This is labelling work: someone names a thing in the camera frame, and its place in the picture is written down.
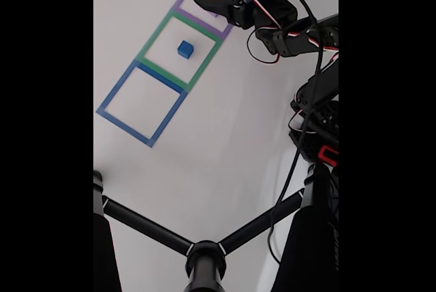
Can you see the green tape square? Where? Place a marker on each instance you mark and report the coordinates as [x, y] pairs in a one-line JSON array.
[[158, 33]]

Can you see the large purple cube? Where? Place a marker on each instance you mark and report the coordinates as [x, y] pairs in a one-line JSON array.
[[215, 14]]

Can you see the black tripod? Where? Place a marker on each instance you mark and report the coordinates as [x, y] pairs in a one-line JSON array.
[[204, 258]]

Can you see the red clamp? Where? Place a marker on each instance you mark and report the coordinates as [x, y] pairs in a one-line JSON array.
[[328, 156]]

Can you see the small blue cube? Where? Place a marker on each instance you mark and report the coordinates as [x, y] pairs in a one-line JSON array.
[[185, 49]]

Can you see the blue tape square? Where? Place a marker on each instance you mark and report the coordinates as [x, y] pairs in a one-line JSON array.
[[126, 127]]

